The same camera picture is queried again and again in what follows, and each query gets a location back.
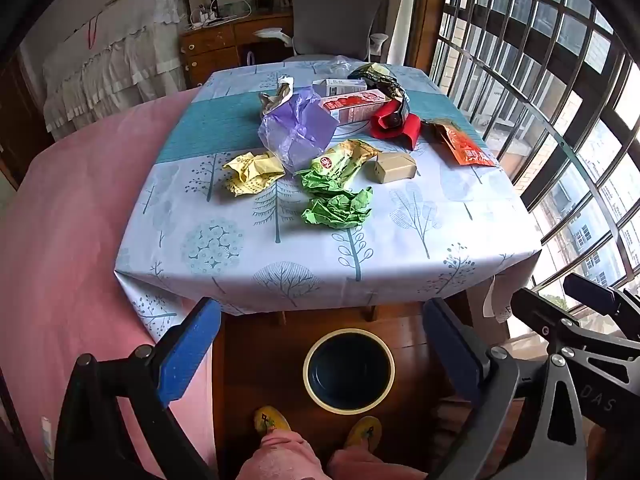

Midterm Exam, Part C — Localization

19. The dark window grille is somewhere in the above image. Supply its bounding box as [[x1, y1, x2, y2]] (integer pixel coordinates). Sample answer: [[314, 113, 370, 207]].
[[430, 0, 640, 311]]

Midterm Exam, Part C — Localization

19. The white curtain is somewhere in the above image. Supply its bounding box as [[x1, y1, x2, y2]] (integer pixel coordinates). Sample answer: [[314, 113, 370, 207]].
[[387, 0, 418, 63]]

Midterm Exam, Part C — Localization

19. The small brown carton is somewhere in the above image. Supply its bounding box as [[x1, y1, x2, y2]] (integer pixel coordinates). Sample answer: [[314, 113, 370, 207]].
[[371, 152, 417, 183]]

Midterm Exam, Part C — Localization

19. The green snack packet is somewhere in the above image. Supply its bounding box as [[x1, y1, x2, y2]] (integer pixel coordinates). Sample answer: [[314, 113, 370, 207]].
[[310, 139, 383, 186]]

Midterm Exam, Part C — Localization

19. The dark wooden door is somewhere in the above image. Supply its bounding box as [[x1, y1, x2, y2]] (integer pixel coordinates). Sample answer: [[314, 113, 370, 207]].
[[0, 52, 53, 191]]

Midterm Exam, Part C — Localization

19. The red white carton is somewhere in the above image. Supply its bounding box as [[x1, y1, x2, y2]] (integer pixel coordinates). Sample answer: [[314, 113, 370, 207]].
[[317, 88, 388, 126]]

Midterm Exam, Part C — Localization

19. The person's left leg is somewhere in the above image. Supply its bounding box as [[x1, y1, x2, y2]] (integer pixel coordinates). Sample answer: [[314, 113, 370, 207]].
[[235, 430, 326, 480]]

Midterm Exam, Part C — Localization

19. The purple plastic bag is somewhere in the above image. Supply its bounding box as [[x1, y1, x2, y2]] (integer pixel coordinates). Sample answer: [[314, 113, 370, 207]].
[[257, 87, 340, 173]]

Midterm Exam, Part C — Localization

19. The tree printed tablecloth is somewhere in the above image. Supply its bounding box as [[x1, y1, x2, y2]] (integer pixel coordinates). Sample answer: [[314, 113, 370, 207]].
[[114, 62, 543, 338]]

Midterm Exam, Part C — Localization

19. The clear plastic wrap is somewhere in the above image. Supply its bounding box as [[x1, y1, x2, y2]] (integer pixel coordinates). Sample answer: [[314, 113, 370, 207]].
[[327, 55, 358, 76]]

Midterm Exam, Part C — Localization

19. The beige wrapper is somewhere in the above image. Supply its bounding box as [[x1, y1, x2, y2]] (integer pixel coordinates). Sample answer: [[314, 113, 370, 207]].
[[257, 76, 296, 116]]

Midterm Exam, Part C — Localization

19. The yellow paper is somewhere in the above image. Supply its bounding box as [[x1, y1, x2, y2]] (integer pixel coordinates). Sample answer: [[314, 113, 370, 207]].
[[222, 151, 286, 197]]

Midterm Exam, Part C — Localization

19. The wooden table frame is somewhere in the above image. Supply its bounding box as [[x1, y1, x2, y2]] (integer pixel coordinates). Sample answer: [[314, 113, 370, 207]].
[[270, 302, 378, 325]]

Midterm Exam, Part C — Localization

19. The cream rimmed round bin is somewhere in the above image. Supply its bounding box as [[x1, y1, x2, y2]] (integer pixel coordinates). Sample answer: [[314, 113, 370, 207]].
[[303, 328, 396, 415]]

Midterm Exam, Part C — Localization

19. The yellow slipper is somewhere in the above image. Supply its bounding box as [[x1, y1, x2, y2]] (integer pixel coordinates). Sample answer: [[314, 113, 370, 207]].
[[344, 416, 383, 448], [254, 406, 292, 441]]

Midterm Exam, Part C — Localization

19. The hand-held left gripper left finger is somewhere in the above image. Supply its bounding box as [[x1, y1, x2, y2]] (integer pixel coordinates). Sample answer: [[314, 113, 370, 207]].
[[54, 297, 222, 480]]

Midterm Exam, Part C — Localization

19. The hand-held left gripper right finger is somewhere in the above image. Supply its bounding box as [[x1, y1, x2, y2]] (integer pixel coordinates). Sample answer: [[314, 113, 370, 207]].
[[422, 297, 588, 480]]

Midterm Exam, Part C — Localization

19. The white lace cloth cover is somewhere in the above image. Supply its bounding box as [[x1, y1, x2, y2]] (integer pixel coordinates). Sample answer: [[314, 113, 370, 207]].
[[42, 0, 188, 138]]

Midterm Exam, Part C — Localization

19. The person's right leg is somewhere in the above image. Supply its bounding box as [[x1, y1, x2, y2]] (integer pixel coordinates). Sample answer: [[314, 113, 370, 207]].
[[327, 447, 431, 480]]

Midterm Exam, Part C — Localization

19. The grey office chair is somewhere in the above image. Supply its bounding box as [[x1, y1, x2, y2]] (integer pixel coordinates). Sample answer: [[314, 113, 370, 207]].
[[252, 0, 391, 63]]

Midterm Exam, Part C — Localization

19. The wooden desk with drawers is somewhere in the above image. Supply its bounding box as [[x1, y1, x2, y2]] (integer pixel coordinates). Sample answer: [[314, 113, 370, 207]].
[[179, 10, 296, 88]]

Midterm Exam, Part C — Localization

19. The white purple small box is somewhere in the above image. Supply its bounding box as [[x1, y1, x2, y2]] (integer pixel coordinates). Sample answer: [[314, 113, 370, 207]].
[[312, 78, 368, 98]]

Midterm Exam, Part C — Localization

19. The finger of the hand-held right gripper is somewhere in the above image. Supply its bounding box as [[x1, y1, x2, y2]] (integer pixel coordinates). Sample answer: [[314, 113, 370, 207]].
[[510, 287, 640, 361], [563, 273, 640, 341]]

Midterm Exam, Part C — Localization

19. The pink bed blanket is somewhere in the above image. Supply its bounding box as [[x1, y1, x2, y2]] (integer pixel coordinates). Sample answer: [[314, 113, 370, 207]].
[[0, 87, 221, 480]]

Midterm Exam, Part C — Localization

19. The person's leg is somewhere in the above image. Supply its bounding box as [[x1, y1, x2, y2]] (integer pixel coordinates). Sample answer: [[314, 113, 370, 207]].
[[327, 447, 431, 480], [235, 430, 326, 480]]

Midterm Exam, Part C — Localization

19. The dark wrapper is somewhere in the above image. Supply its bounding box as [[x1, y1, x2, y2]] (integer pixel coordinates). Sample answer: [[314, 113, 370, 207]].
[[380, 80, 412, 128]]

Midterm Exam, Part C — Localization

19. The cream dark chocolate box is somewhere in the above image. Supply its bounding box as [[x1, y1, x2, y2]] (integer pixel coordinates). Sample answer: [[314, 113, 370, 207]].
[[347, 62, 398, 90]]

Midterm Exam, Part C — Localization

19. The green paper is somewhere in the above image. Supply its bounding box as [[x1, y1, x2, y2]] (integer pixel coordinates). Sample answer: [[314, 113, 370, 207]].
[[301, 186, 375, 230], [295, 167, 356, 198]]

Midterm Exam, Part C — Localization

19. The orange snack packet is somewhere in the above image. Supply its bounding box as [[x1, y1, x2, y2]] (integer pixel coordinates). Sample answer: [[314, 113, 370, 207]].
[[425, 119, 498, 167]]

